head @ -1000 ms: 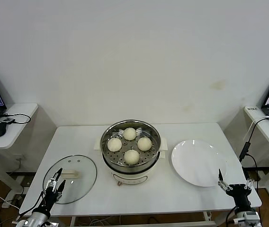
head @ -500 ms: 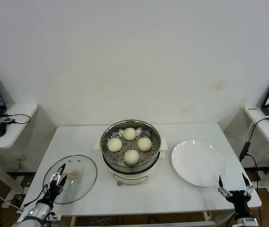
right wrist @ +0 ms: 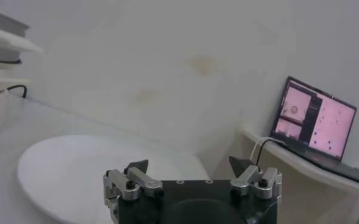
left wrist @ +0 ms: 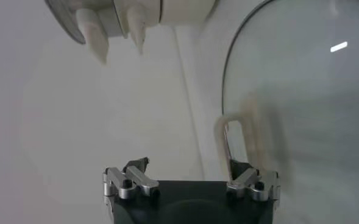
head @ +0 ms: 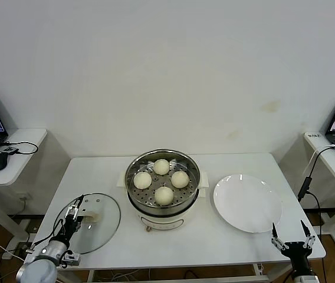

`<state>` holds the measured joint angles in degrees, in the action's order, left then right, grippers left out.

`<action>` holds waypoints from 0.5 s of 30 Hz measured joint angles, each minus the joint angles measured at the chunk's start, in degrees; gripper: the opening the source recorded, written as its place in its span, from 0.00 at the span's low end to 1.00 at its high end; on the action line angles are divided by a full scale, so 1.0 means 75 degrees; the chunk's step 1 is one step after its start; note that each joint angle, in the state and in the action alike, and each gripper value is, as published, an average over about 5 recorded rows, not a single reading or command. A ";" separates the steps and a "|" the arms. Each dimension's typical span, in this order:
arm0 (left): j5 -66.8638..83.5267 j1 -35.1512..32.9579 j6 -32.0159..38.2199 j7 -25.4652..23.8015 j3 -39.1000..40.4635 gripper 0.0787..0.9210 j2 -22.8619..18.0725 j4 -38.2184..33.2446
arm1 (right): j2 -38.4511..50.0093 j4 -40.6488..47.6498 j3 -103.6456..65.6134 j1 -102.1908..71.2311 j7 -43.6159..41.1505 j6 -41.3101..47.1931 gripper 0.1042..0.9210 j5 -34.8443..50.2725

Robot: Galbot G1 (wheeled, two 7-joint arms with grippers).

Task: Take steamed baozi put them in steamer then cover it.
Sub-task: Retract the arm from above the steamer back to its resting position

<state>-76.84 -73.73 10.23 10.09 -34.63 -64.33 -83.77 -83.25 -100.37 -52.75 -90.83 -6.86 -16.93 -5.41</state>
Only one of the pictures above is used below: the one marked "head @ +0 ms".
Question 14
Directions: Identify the black adapter cable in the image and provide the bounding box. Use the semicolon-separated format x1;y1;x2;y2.
297;146;335;236

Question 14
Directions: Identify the white steamed baozi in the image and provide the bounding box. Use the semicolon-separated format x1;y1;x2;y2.
153;159;170;175
154;186;175;206
133;172;153;190
170;170;189;189

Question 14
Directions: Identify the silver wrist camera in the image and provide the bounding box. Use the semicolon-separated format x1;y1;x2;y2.
291;274;318;283
61;250;81;266

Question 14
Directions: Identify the white side table with mouse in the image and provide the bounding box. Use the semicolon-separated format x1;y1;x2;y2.
0;128;49;245

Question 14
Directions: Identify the stainless steel steamer basket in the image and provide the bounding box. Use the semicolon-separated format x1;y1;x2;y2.
125;149;200;213

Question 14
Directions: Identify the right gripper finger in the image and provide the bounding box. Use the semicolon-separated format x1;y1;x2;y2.
270;222;289;252
300;219;317;250

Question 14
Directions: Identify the white laptop cable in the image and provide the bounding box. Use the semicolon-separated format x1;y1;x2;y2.
302;143;335;176

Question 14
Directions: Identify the cream electric cooking pot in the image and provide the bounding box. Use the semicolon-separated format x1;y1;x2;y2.
116;170;209;233

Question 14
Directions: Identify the glass pot lid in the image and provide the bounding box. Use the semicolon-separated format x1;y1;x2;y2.
52;193;121;255

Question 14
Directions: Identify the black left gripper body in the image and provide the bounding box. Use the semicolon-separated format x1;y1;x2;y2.
57;218;83;242

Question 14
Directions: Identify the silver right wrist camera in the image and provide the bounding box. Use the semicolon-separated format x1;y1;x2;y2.
291;274;318;283

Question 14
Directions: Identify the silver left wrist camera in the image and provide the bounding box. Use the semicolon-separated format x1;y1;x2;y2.
61;250;81;266

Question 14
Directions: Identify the black hub with cable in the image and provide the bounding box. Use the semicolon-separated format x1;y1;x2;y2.
0;141;39;156

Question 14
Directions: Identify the white power strip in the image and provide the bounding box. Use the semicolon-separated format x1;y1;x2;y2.
1;249;21;261

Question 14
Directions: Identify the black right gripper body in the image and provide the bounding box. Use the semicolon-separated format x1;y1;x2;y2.
281;241;315;277

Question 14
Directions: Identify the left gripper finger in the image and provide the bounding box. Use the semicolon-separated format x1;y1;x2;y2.
73;207;87;222
65;194;85;220

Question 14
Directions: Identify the white round plate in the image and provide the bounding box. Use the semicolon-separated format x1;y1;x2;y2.
213;173;283;233

